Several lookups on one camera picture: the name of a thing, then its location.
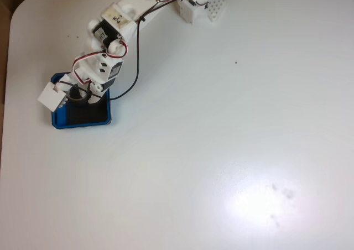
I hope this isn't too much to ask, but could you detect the black tape roll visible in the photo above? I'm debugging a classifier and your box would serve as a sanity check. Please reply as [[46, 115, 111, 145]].
[[67, 86, 91, 107]]

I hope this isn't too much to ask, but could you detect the blue square box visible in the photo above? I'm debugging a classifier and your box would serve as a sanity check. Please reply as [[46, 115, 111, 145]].
[[51, 72, 112, 130]]

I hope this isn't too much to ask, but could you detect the white camera box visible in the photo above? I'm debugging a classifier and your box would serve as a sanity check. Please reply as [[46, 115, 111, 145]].
[[38, 81, 67, 112]]

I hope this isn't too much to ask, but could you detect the black foam pad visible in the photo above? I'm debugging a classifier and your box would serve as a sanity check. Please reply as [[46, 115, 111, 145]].
[[66, 94, 109, 125]]

